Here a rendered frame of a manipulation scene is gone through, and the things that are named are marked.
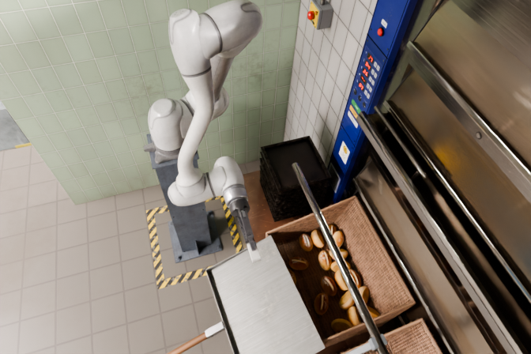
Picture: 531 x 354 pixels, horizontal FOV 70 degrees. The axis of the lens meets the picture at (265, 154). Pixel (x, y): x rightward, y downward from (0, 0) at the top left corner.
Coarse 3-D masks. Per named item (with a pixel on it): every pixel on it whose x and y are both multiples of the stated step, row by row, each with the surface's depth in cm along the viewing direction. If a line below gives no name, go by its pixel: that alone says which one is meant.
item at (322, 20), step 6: (312, 0) 173; (318, 0) 173; (312, 6) 173; (318, 6) 170; (324, 6) 170; (330, 6) 170; (318, 12) 169; (324, 12) 169; (330, 12) 170; (318, 18) 171; (324, 18) 172; (330, 18) 173; (318, 24) 174; (324, 24) 175
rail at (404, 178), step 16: (368, 128) 137; (384, 144) 131; (400, 176) 124; (416, 192) 119; (432, 224) 114; (448, 240) 109; (464, 272) 105; (480, 288) 101; (496, 320) 97; (512, 336) 94; (528, 352) 92
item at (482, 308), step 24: (360, 120) 140; (408, 144) 137; (408, 168) 128; (408, 192) 122; (432, 192) 124; (456, 216) 119; (456, 240) 113; (480, 240) 115; (456, 264) 107; (480, 264) 109; (504, 288) 105; (480, 312) 101; (504, 312) 100; (528, 312) 102; (504, 336) 96; (528, 336) 97
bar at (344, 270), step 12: (300, 168) 157; (300, 180) 153; (312, 204) 146; (324, 228) 140; (336, 252) 134; (348, 276) 129; (348, 288) 128; (360, 300) 124; (360, 312) 123; (372, 324) 120; (372, 336) 118; (360, 348) 121; (372, 348) 118; (384, 348) 116
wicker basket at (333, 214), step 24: (312, 216) 187; (336, 216) 198; (360, 216) 184; (288, 240) 199; (360, 240) 185; (288, 264) 191; (312, 264) 192; (360, 264) 186; (384, 264) 172; (312, 288) 184; (384, 288) 172; (408, 288) 160; (312, 312) 177; (336, 312) 178; (384, 312) 173; (336, 336) 155
